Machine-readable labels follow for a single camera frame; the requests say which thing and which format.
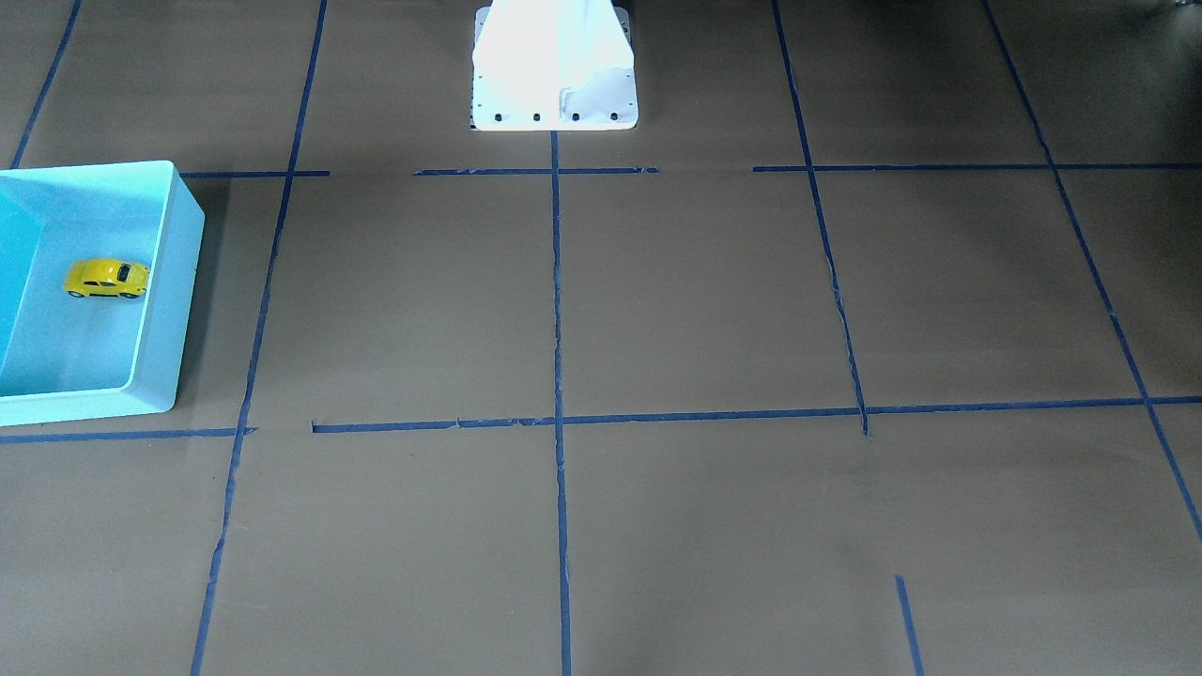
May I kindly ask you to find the turquoise plastic bin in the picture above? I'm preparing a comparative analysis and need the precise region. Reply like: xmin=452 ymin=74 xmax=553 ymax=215
xmin=1 ymin=160 xmax=206 ymax=426

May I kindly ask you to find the yellow beetle toy car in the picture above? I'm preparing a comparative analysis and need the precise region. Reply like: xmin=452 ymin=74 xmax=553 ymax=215
xmin=63 ymin=257 xmax=151 ymax=300

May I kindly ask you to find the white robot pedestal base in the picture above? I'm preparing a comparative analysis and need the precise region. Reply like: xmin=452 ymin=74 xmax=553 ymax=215
xmin=470 ymin=1 xmax=639 ymax=132

